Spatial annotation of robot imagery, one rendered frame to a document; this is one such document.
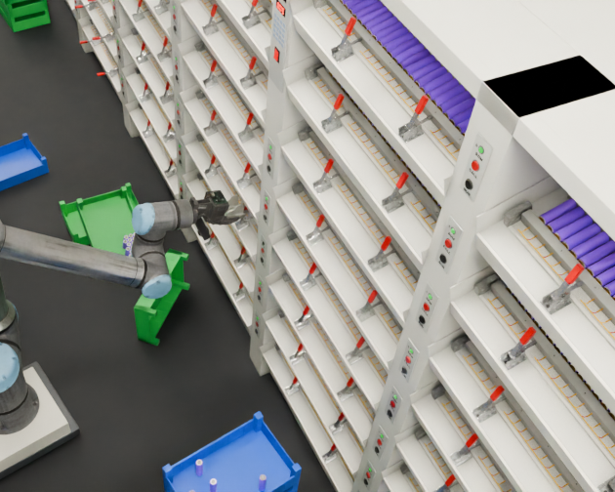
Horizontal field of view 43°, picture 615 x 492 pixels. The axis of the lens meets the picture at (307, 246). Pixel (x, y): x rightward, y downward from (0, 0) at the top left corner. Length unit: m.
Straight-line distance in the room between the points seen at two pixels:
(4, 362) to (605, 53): 1.89
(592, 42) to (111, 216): 2.28
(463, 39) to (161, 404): 1.88
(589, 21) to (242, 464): 1.40
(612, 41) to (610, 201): 0.40
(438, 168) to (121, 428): 1.70
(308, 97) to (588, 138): 0.83
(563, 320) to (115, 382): 1.93
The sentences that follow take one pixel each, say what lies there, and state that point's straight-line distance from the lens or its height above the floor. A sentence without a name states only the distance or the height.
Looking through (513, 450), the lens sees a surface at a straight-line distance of 1.60.
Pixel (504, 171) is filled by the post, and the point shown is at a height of 1.65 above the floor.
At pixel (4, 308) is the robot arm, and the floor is 0.44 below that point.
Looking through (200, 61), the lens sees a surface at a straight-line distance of 2.61.
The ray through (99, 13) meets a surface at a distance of 3.92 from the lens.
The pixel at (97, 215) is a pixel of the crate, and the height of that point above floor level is 0.09.
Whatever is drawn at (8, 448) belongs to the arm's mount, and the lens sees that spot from 2.71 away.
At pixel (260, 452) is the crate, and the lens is 2.22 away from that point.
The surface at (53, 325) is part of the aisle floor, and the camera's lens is 3.08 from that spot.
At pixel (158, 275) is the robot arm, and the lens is 2.35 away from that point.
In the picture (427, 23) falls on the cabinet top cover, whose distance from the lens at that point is 1.36.
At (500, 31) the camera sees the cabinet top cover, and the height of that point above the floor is 1.76.
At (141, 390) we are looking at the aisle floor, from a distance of 2.88.
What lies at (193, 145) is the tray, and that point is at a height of 0.55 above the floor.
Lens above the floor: 2.47
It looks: 49 degrees down
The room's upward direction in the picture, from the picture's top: 8 degrees clockwise
